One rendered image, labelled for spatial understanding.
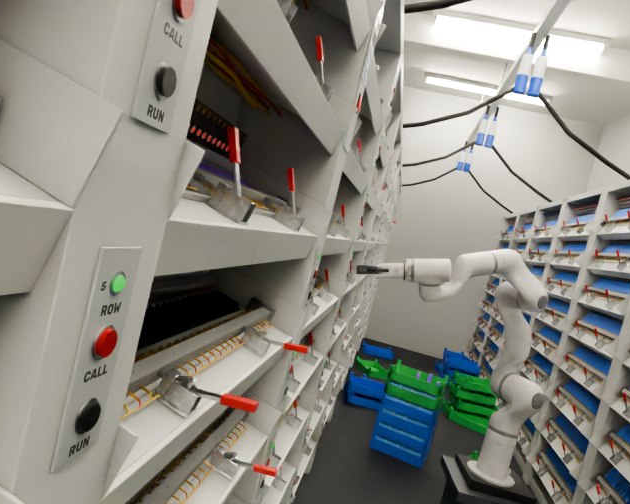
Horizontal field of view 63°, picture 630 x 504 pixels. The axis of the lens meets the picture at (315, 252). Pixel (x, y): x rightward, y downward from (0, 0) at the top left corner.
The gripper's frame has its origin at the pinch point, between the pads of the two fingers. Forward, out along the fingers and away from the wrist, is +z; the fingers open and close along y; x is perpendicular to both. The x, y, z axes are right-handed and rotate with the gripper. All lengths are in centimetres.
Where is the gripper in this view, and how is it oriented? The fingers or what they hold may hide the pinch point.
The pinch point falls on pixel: (362, 269)
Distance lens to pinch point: 189.1
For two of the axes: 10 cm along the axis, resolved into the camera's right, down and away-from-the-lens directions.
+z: -9.9, 0.0, 1.7
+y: 1.7, -0.2, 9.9
